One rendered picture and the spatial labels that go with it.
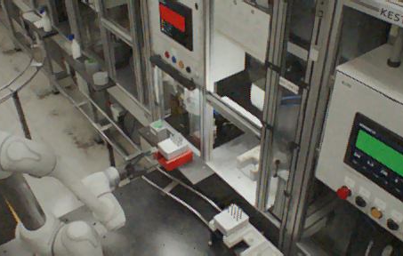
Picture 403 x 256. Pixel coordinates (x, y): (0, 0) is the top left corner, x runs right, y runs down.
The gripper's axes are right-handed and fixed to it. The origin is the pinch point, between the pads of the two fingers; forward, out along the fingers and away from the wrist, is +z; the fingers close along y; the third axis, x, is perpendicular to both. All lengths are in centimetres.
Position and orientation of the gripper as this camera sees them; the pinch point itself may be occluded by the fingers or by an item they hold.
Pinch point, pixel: (152, 157)
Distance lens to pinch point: 224.4
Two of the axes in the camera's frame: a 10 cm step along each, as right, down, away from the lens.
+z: 8.0, -3.7, 4.8
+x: -6.0, -4.9, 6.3
